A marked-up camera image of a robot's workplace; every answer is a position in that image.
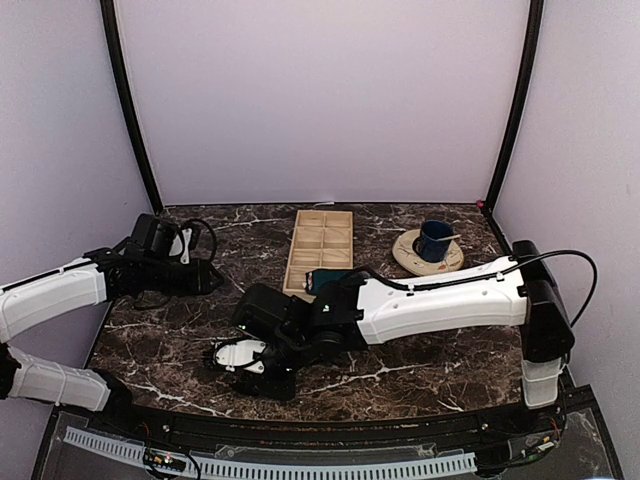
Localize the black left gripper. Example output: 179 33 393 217
143 257 224 297

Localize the dark green sock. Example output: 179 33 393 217
304 268 355 296

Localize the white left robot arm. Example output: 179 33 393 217
1 214 223 436

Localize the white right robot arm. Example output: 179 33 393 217
213 240 575 434

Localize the wooden compartment tray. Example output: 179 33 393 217
283 210 354 301

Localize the beige ceramic plate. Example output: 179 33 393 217
392 229 465 276

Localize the blue enamel mug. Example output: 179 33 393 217
412 220 454 263

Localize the white spoon in mug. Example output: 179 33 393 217
434 234 461 242

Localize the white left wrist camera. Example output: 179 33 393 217
169 228 192 264

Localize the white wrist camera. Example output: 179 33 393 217
169 228 192 264
204 338 267 374

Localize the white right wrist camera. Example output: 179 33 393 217
204 338 267 374

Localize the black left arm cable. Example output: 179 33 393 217
179 218 219 264

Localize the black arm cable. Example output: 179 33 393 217
179 218 219 264
359 248 600 326

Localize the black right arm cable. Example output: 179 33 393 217
359 248 600 326

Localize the white slotted cable duct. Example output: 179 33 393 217
62 427 477 479

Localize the black front table rail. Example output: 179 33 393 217
89 403 566 451

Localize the black left frame post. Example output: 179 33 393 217
99 0 164 214

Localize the black frame post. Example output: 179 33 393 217
483 0 544 217
99 0 164 214

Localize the black right frame post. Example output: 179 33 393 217
483 0 544 217

